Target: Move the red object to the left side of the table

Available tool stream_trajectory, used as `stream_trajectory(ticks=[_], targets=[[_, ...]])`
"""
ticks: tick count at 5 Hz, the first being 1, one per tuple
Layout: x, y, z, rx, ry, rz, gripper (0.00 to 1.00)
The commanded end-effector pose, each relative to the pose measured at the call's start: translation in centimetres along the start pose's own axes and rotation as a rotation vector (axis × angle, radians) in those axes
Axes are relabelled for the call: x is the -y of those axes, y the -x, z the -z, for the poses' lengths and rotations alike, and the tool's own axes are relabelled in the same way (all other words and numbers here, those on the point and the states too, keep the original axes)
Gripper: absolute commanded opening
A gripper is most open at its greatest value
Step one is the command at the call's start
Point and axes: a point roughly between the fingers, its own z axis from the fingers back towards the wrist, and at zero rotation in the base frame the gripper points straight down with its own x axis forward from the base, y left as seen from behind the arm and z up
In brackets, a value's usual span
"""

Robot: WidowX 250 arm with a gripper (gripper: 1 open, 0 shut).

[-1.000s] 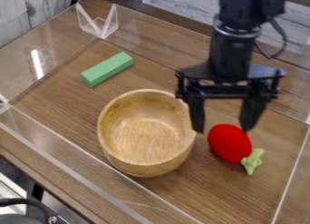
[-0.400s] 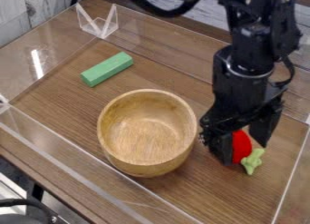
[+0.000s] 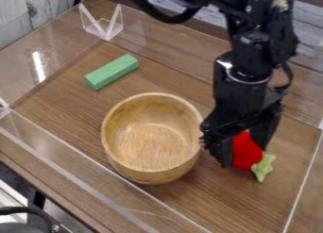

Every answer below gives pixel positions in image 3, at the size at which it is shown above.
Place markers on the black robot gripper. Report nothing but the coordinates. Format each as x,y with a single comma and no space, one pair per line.
246,105

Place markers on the red plush strawberry toy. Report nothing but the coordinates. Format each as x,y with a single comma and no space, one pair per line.
249,157

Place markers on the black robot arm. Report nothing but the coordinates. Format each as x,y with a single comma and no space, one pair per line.
260,30

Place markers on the wooden bowl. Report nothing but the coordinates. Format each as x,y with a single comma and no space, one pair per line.
150,137

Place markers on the green rectangular block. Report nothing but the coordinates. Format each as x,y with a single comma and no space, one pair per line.
109,72

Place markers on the clear acrylic corner bracket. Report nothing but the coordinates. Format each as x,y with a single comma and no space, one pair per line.
101,28

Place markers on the black metal frame with screw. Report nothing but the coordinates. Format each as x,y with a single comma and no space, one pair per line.
42,219

